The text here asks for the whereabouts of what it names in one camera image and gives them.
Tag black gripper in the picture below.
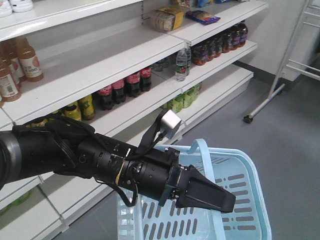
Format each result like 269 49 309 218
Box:
117 147 236 213

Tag light blue plastic basket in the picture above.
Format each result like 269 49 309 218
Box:
117 139 272 240

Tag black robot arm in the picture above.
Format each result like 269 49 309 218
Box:
0 117 236 213

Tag green drink bottles row right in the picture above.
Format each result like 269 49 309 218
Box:
162 83 202 113

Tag cola bottle red label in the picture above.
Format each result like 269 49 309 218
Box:
96 85 114 111
125 71 141 98
139 66 152 92
111 79 126 104

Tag white rolling rack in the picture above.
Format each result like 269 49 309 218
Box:
243 0 320 124

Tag clear water bottle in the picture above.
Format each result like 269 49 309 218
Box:
175 46 191 82

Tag yellow lemon tea bottle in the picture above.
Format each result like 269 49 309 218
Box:
78 94 96 121
62 101 82 121

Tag white shelf unit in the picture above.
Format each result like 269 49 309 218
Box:
0 0 270 240

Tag brown plum drink bottles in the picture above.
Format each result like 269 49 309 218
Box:
191 21 249 66

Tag blue snack bag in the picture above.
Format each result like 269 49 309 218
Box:
185 10 221 25

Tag yellow banded biscuit box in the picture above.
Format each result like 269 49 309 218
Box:
149 7 185 33

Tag orange C100 juice bottle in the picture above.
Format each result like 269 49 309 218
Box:
0 40 26 88
15 37 44 82
0 60 21 102

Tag white peach drink bottle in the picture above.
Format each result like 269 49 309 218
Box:
0 0 34 18

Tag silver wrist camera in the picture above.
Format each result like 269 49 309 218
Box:
160 109 182 139

